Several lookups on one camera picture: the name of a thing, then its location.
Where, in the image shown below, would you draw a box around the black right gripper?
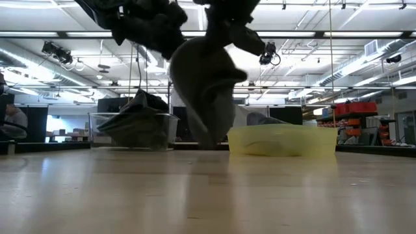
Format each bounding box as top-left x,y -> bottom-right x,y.
194,0 -> 266,57

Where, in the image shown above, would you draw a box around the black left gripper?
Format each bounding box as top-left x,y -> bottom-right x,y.
110,0 -> 188,62

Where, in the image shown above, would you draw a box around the black monitor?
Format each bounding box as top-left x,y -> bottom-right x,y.
96,96 -> 134,114

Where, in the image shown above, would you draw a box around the grey cloth panel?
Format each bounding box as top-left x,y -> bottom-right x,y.
233,104 -> 251,126

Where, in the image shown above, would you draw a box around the black partition panel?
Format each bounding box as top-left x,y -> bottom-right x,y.
268,106 -> 304,125

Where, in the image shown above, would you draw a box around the clear plastic bin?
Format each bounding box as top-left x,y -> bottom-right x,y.
88,112 -> 180,151

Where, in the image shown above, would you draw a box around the yellow plastic bin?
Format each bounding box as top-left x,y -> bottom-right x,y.
227,123 -> 338,157

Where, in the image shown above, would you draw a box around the red storage bins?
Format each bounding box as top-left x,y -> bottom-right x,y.
333,101 -> 378,115

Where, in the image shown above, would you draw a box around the black cabinet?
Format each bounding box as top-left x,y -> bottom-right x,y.
15,105 -> 49,144

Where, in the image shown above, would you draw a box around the shelf with orange bins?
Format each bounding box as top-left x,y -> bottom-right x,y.
317,112 -> 396,147

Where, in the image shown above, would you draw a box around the person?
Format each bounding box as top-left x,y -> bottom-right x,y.
0,103 -> 29,140

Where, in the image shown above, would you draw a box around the thin black hanging cable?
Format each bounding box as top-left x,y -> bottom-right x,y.
135,44 -> 143,90

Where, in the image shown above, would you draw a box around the black hanging camera with cable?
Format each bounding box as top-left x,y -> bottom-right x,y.
259,41 -> 282,66

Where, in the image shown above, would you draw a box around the black light bar frame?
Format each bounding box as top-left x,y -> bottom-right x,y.
0,30 -> 416,40

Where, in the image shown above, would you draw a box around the black hanging camera rig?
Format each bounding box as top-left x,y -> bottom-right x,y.
41,41 -> 74,65

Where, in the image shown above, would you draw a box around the thin hanging rope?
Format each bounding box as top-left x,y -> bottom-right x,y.
328,0 -> 336,128

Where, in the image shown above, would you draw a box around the black aluminium table frame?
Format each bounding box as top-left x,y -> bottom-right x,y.
0,140 -> 416,159

